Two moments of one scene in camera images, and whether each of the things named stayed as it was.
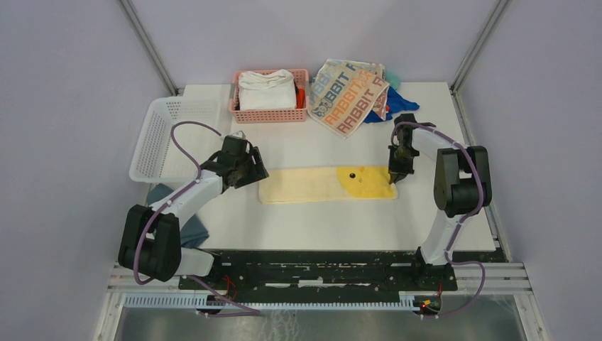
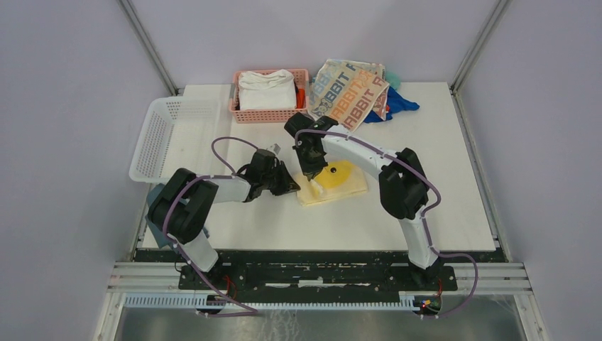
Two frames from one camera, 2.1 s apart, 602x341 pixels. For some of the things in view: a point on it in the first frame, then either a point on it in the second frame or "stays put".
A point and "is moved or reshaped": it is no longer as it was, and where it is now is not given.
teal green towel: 393,80 stays put
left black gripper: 258,172 → 287,185
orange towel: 300,99 stays put
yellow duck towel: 313,184 is moved or reshaped
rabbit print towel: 346,94 stays put
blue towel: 395,102 stays put
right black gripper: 397,171 → 310,170
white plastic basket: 155,158 stays put
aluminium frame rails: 495,279 stays put
